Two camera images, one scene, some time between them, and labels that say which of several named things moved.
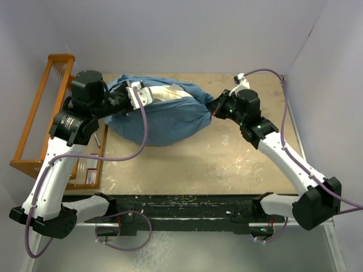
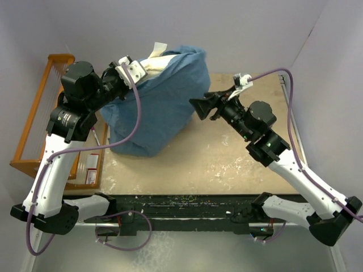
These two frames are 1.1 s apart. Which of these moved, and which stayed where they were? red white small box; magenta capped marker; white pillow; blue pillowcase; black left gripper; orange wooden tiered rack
Moved: black left gripper; blue pillowcase; white pillow
Stayed: magenta capped marker; red white small box; orange wooden tiered rack
